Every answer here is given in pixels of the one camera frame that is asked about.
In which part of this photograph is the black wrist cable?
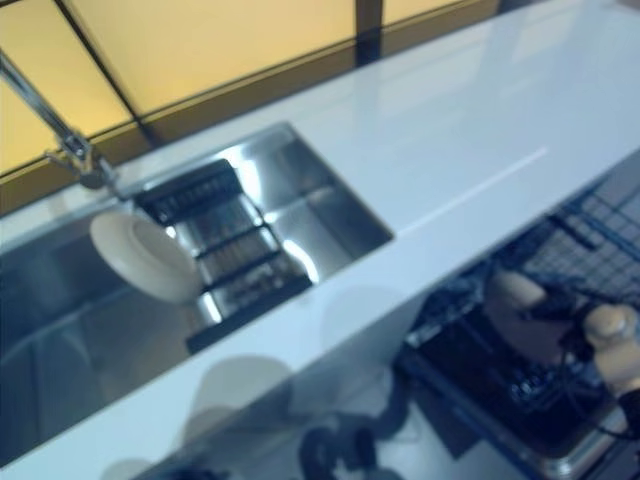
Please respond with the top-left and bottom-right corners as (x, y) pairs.
(559, 344), (632, 442)

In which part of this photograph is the dishwasher upper wire rack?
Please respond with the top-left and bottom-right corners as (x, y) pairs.
(519, 179), (640, 311)

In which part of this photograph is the chrome gooseneck faucet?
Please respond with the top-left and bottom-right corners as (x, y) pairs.
(0, 49), (119, 191)

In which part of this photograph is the cream round plate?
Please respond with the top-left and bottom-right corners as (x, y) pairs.
(487, 269), (569, 362)
(89, 210), (197, 305)

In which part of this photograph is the dishwasher lower wire rack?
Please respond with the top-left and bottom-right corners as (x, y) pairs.
(407, 264), (626, 451)

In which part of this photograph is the left robot leg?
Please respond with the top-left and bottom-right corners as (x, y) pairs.
(304, 427), (342, 477)

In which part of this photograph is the dishwasher wire rack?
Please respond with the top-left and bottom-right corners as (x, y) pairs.
(519, 179), (640, 311)
(407, 264), (626, 451)

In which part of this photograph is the black steel roll-up drying rack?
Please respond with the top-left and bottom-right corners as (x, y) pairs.
(134, 159), (314, 354)

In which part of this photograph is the stainless steel kitchen sink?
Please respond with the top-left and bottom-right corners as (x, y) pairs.
(0, 122), (396, 386)

